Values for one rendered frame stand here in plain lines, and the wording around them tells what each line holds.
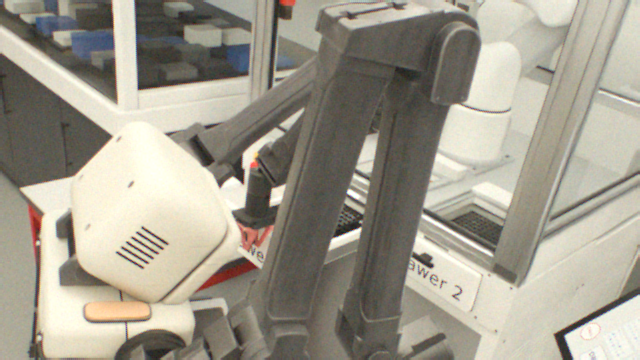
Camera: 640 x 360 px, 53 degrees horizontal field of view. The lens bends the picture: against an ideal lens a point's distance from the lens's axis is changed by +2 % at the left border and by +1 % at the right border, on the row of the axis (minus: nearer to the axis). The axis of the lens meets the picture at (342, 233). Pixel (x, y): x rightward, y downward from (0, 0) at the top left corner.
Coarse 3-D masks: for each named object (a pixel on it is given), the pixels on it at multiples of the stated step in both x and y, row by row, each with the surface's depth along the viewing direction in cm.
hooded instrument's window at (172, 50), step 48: (0, 0) 249; (48, 0) 219; (96, 0) 195; (144, 0) 195; (192, 0) 206; (240, 0) 219; (48, 48) 230; (96, 48) 204; (144, 48) 202; (192, 48) 214; (240, 48) 228
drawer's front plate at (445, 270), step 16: (416, 240) 158; (432, 256) 156; (448, 256) 154; (416, 272) 162; (432, 272) 158; (448, 272) 154; (464, 272) 150; (432, 288) 159; (448, 288) 155; (464, 288) 152; (464, 304) 153
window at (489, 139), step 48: (288, 0) 172; (336, 0) 160; (480, 0) 132; (528, 0) 124; (576, 0) 118; (288, 48) 177; (528, 48) 127; (480, 96) 138; (528, 96) 130; (480, 144) 141; (528, 144) 133; (432, 192) 155; (480, 192) 145; (480, 240) 149
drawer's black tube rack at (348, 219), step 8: (344, 208) 173; (352, 208) 173; (344, 216) 169; (352, 216) 170; (360, 216) 170; (344, 224) 172; (352, 224) 172; (360, 224) 172; (336, 232) 167; (344, 232) 167
